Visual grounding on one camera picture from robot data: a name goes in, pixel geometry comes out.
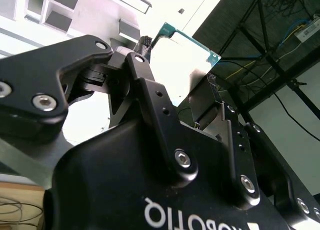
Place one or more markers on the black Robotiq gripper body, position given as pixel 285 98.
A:
pixel 112 182

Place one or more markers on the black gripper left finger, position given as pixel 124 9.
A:
pixel 37 77

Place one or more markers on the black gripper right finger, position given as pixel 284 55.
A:
pixel 237 155

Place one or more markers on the silver CPU with green edge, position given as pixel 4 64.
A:
pixel 175 60

